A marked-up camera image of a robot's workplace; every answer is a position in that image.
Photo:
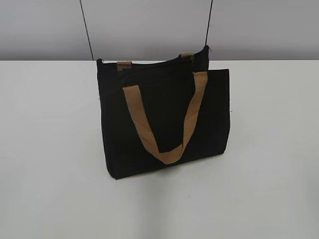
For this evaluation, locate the black tote bag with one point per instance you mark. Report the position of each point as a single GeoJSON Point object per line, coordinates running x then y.
{"type": "Point", "coordinates": [158, 115]}

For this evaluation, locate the brown front bag handle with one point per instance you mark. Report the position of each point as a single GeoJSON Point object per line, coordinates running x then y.
{"type": "Point", "coordinates": [137, 111]}

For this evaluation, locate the brown bag handle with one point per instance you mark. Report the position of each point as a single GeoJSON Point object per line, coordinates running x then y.
{"type": "Point", "coordinates": [183, 57]}
{"type": "Point", "coordinates": [137, 111]}

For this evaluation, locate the brown rear bag handle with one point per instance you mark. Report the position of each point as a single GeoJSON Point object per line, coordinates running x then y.
{"type": "Point", "coordinates": [183, 57]}

